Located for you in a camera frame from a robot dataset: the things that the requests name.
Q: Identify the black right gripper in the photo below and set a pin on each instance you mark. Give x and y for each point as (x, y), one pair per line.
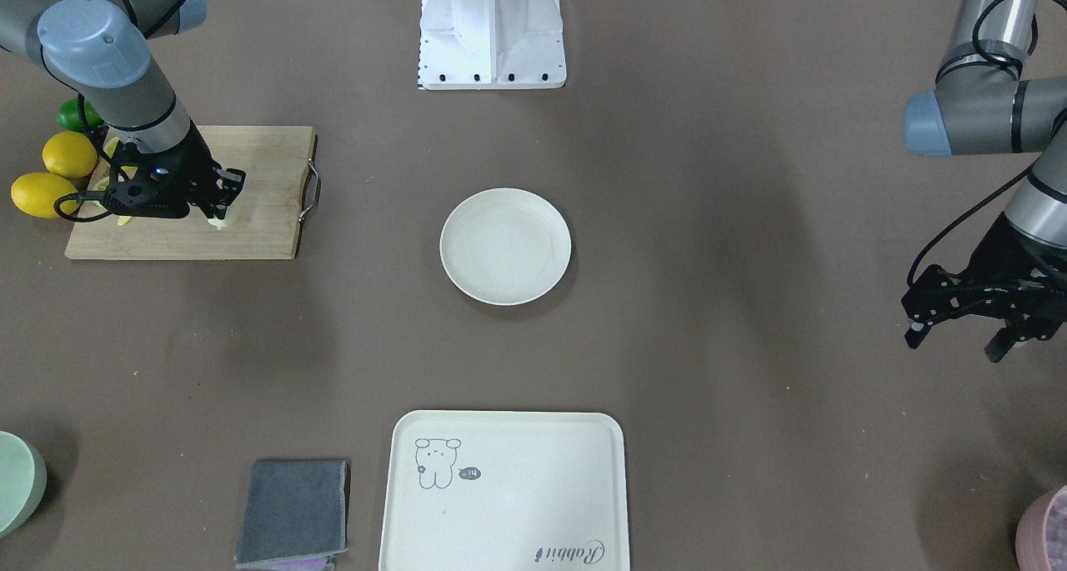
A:
(194, 169)

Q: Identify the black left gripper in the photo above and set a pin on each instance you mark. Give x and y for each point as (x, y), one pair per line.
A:
(1014, 256)

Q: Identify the beige round plate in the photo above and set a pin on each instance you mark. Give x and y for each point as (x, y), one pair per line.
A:
(505, 247)

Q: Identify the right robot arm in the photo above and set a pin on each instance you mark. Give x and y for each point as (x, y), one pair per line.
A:
(100, 49)

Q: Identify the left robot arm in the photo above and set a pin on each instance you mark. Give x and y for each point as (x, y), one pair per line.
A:
(983, 104)

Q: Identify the cream rabbit tray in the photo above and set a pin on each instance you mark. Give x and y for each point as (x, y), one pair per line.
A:
(502, 490)

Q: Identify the wooden cutting board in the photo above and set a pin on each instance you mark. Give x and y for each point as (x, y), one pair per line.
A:
(264, 224)

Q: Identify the lower lemon half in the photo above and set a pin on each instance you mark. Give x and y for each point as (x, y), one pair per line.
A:
(96, 192)

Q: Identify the lemon half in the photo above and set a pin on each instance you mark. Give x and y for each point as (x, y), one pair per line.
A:
(96, 192)
(111, 146)

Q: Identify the upper lemon half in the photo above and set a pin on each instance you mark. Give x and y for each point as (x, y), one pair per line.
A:
(111, 146)

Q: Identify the whole lemon far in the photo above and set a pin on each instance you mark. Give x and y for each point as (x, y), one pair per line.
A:
(69, 155)

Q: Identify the green lime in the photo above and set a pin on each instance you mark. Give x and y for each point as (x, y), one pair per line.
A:
(78, 115)

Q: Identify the pink ice bowl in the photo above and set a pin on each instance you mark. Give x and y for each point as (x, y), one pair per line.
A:
(1041, 533)

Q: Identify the grey folded cloth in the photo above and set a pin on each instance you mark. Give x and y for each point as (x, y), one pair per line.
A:
(295, 514)

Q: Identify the green bowl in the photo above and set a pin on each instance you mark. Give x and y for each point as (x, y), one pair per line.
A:
(23, 480)

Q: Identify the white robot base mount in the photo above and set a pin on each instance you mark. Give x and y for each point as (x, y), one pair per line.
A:
(491, 45)

